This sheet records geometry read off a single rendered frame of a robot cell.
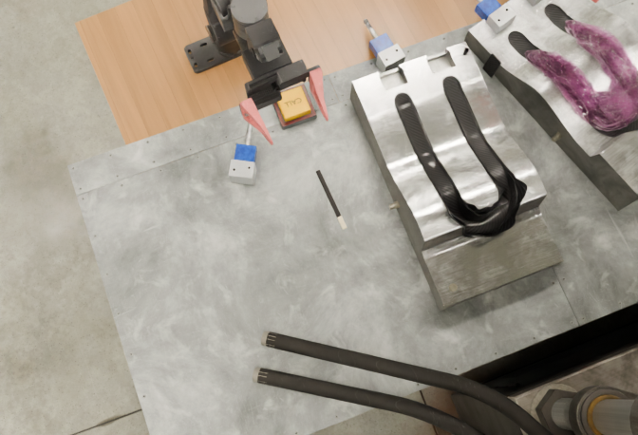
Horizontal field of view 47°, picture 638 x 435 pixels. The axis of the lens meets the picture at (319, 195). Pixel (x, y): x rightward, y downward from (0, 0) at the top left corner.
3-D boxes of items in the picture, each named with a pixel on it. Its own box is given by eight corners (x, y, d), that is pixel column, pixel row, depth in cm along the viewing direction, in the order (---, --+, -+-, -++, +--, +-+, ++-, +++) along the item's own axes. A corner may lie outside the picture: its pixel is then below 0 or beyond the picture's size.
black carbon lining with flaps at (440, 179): (388, 101, 153) (393, 82, 144) (458, 75, 155) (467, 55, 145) (454, 253, 145) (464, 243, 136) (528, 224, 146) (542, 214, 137)
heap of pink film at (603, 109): (516, 59, 157) (526, 42, 149) (576, 13, 160) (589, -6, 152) (599, 149, 152) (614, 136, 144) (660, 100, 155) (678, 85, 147)
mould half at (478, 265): (349, 97, 161) (352, 71, 148) (457, 59, 163) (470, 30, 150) (440, 311, 149) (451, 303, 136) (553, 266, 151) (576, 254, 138)
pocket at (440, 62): (422, 63, 157) (423, 55, 154) (443, 55, 158) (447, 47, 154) (429, 81, 156) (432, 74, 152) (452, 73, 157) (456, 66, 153)
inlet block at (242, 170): (240, 125, 159) (237, 116, 154) (263, 128, 159) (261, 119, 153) (231, 182, 155) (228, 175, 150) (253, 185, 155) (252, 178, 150)
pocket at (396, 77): (375, 79, 156) (376, 72, 152) (398, 71, 157) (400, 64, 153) (383, 98, 155) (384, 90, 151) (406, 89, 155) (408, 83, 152)
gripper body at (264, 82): (308, 67, 115) (288, 28, 117) (248, 93, 114) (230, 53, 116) (308, 84, 122) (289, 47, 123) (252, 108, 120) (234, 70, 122)
